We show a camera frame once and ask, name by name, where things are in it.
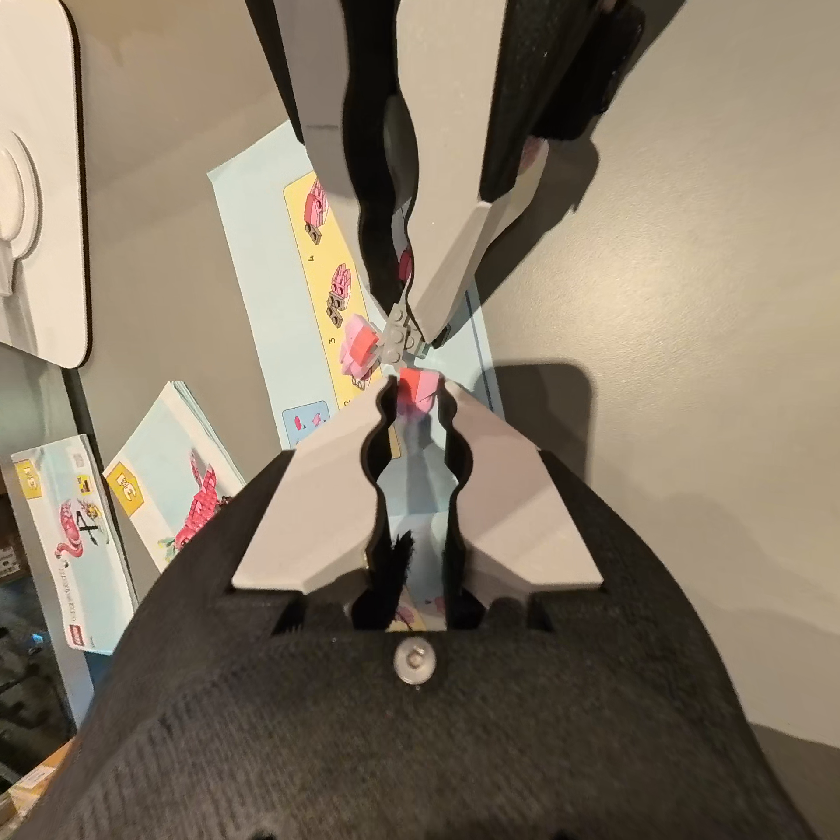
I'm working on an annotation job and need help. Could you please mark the closed booklet red bird cover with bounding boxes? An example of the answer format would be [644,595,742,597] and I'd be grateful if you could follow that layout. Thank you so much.
[101,381,249,575]

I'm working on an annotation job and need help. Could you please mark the open light blue instruction booklet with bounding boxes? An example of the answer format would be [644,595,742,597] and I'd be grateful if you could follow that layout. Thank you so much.
[206,121,506,631]

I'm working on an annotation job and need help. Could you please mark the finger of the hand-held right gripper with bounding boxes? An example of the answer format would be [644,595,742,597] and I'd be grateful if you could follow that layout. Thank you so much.
[277,0,406,311]
[392,0,525,347]

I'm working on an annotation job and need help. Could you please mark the closed booklet flamingo cover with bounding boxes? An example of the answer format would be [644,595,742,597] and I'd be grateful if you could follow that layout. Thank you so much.
[12,433,140,657]

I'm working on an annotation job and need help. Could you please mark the orange toy set box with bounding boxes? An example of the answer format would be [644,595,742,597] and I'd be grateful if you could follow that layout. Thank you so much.
[0,735,80,840]

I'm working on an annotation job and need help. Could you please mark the pink red brick wing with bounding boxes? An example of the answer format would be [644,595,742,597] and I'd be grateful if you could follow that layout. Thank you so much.
[395,367,439,421]
[338,314,385,395]

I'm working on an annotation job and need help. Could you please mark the person's right hand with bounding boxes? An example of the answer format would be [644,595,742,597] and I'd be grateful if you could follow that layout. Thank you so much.
[521,134,551,191]

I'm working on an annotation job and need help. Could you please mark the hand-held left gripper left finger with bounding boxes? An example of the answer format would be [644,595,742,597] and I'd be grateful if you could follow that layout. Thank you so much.
[233,379,413,611]

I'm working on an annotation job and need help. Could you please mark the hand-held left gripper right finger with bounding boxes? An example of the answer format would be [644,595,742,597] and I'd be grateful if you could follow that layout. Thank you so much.
[441,382,605,621]

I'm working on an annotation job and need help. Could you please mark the grey desk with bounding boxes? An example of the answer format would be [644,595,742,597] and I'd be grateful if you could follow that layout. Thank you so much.
[62,0,840,798]

